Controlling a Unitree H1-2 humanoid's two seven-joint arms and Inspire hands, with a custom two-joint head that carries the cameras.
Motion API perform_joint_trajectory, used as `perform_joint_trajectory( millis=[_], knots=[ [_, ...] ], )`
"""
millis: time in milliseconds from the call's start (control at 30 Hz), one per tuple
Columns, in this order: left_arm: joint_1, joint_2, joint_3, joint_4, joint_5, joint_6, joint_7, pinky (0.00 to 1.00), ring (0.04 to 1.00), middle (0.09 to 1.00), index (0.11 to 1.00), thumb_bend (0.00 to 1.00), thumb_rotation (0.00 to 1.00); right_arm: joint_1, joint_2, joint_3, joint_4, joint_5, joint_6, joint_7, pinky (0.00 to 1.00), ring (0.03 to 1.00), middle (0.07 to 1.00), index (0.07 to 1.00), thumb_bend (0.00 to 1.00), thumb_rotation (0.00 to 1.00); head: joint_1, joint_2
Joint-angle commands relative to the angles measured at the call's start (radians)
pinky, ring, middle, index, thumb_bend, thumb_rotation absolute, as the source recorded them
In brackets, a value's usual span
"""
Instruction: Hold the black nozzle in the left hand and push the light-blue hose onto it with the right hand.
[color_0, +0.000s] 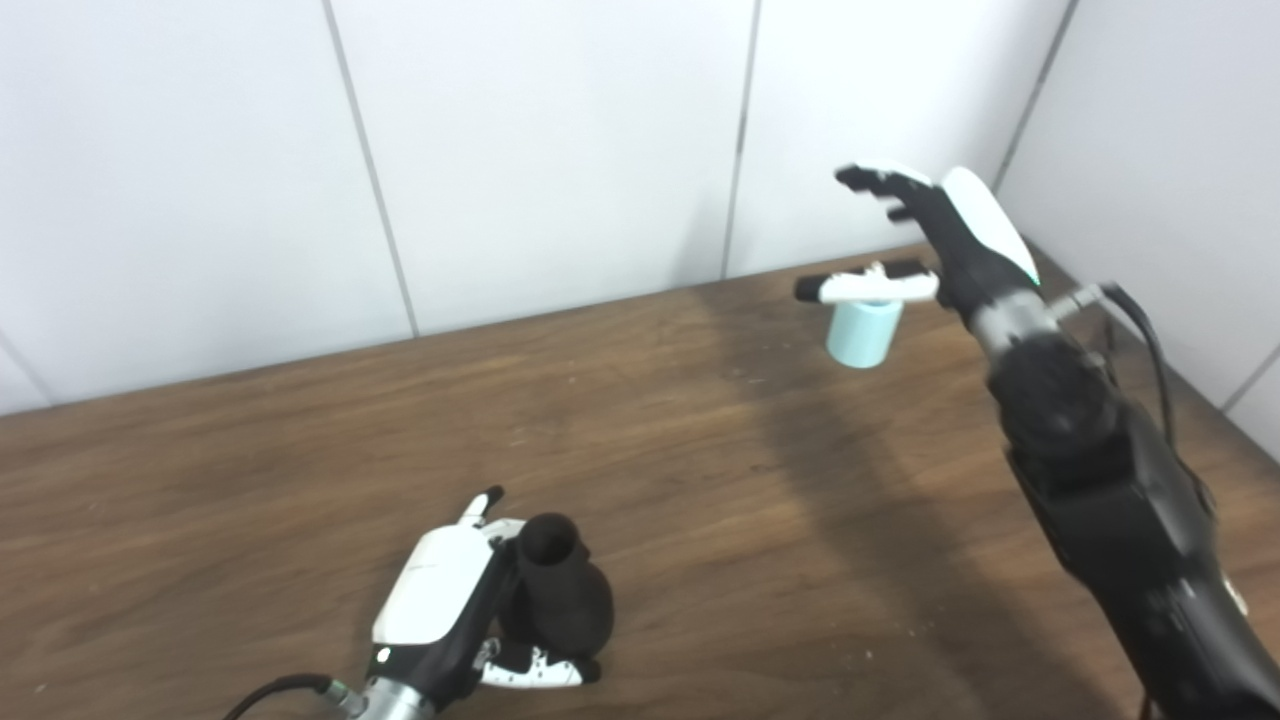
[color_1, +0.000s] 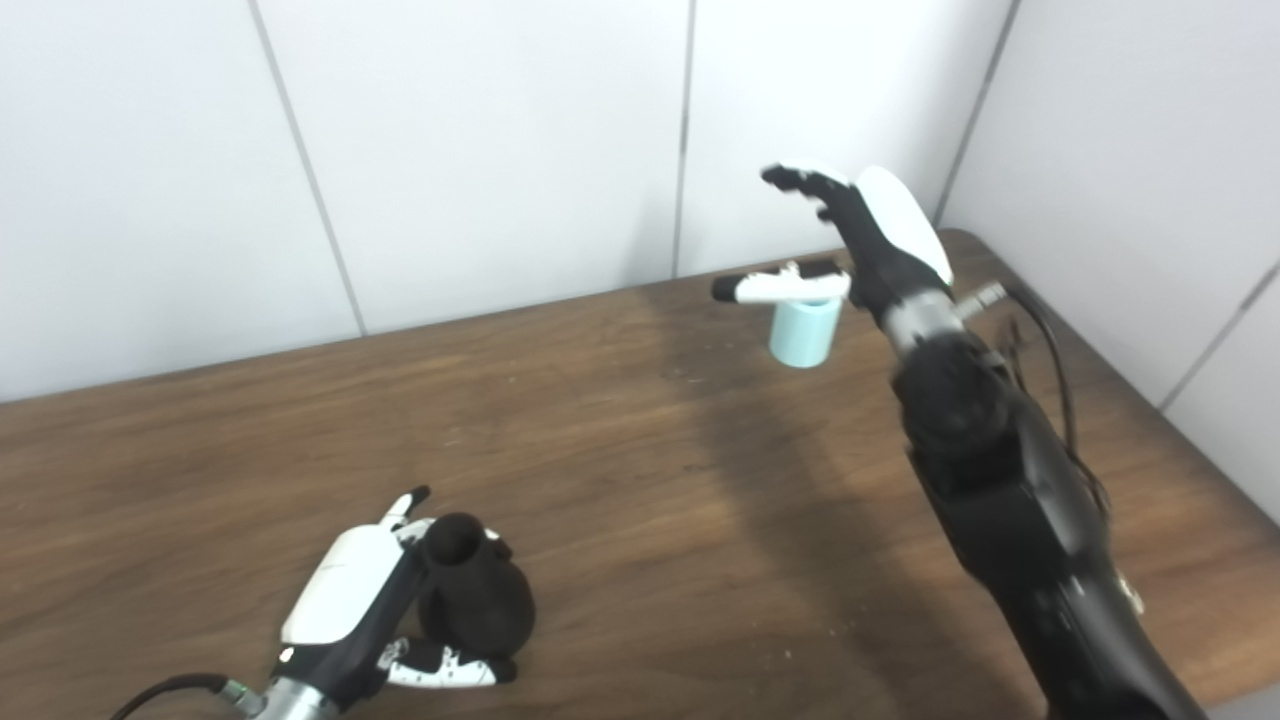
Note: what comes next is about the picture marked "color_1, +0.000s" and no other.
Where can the black and white right hand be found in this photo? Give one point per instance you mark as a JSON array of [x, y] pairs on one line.
[[890, 250]]

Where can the black and white left hand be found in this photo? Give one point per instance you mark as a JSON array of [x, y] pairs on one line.
[[340, 590]]

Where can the light blue cup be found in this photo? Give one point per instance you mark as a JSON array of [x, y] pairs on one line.
[[805, 335]]

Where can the black nozzle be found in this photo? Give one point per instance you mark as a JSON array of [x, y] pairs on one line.
[[475, 600]]

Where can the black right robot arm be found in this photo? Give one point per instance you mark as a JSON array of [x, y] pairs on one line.
[[1020, 500]]

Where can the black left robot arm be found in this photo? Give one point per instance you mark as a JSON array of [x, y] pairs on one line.
[[295, 705]]

